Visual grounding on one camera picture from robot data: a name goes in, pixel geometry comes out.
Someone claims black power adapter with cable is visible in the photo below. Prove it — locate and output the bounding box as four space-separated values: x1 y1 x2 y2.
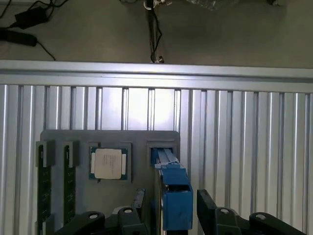
0 0 65 61

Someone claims silver CPU chip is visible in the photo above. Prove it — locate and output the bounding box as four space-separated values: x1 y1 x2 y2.
89 146 129 181

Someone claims black cylindrical handle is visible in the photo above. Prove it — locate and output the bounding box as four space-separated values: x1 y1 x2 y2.
0 28 38 47

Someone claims aluminium table frame rail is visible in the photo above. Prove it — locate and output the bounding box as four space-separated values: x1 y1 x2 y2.
0 60 313 93

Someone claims grey parts rack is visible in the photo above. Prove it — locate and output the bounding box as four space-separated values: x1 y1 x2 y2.
35 130 182 235

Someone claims clear plastic bag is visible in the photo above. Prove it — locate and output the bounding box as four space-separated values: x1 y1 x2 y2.
188 0 217 11

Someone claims blue rectangular block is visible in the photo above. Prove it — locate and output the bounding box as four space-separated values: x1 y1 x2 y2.
151 147 194 231

